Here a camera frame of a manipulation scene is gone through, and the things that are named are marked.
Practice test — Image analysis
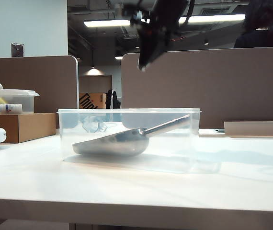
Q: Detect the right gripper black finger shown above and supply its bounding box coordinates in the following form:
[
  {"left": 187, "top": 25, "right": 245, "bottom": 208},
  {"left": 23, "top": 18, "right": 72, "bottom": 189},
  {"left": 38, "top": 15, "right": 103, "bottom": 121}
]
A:
[
  {"left": 148, "top": 39, "right": 166, "bottom": 65},
  {"left": 138, "top": 32, "right": 151, "bottom": 71}
]

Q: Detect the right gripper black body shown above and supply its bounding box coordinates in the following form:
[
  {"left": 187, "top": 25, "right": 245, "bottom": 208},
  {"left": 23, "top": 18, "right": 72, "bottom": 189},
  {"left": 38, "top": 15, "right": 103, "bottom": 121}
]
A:
[{"left": 131, "top": 0, "right": 189, "bottom": 52}]

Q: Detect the metal ice scoop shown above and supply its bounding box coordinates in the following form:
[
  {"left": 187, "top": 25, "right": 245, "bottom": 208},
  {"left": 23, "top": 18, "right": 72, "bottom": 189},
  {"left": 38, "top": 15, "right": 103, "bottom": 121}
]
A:
[{"left": 72, "top": 114, "right": 191, "bottom": 157}]

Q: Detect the cardboard box with black print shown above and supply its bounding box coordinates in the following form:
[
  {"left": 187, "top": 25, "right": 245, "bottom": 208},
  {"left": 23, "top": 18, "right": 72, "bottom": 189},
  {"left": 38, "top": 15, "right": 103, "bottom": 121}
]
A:
[{"left": 79, "top": 92, "right": 107, "bottom": 110}]

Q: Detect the transparent rectangular plastic box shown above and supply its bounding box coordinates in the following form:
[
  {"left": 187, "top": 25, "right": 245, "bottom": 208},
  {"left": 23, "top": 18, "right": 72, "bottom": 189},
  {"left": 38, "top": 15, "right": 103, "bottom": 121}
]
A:
[{"left": 57, "top": 108, "right": 202, "bottom": 173}]

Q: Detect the flat beige box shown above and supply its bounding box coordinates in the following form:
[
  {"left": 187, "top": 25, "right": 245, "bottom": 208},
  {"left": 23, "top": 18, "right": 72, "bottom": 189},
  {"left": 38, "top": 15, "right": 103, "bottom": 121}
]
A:
[{"left": 224, "top": 121, "right": 273, "bottom": 139}]

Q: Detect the brown cardboard box with label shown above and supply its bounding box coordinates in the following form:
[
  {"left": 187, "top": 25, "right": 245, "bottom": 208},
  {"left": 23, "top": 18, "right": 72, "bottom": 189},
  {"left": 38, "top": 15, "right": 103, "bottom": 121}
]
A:
[{"left": 0, "top": 113, "right": 56, "bottom": 144}]

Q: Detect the long ceiling light panel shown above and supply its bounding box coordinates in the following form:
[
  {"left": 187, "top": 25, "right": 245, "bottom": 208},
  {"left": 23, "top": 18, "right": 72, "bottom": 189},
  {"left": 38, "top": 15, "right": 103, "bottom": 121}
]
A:
[
  {"left": 83, "top": 20, "right": 131, "bottom": 27},
  {"left": 178, "top": 13, "right": 246, "bottom": 24}
]

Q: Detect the round pendant lamp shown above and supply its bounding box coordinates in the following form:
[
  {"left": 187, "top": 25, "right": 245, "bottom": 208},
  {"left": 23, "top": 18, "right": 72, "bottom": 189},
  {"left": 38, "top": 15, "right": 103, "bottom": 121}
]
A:
[{"left": 85, "top": 66, "right": 102, "bottom": 75}]

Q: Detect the black garment with white stripe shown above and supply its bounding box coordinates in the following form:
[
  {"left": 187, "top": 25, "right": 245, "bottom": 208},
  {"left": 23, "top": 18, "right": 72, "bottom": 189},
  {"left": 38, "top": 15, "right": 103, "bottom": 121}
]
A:
[{"left": 105, "top": 89, "right": 122, "bottom": 109}]

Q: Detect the wide brown desk partition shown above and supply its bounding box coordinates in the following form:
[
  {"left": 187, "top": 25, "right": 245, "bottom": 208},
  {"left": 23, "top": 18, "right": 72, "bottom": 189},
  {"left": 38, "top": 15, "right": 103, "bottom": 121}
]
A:
[{"left": 121, "top": 46, "right": 273, "bottom": 130}]

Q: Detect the faceted glass tumbler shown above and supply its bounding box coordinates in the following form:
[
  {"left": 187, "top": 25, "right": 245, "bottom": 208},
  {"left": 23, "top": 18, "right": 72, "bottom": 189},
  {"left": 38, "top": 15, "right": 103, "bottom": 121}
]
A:
[{"left": 82, "top": 116, "right": 108, "bottom": 134}]

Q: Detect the person in dark clothing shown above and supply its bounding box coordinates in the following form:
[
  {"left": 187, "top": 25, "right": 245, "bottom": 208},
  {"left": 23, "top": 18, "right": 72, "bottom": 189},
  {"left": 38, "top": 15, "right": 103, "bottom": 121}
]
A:
[{"left": 233, "top": 0, "right": 273, "bottom": 49}]

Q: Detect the brown desk partition rounded corner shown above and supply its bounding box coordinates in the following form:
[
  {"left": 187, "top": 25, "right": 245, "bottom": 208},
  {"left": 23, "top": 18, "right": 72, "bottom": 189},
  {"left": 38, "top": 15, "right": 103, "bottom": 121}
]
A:
[{"left": 0, "top": 55, "right": 79, "bottom": 129}]

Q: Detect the round clear plastic container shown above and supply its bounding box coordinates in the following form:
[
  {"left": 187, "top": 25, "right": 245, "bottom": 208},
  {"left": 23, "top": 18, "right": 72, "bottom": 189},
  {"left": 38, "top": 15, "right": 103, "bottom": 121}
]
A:
[{"left": 0, "top": 89, "right": 40, "bottom": 115}]

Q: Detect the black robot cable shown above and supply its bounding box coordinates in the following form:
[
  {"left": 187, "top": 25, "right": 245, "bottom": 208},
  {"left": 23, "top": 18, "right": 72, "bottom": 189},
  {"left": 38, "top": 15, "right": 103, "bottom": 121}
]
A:
[{"left": 185, "top": 0, "right": 195, "bottom": 24}]

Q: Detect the metal wall plate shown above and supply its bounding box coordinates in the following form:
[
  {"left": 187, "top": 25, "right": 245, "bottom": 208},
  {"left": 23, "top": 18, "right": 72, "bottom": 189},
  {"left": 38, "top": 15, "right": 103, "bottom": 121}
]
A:
[{"left": 11, "top": 43, "right": 25, "bottom": 58}]

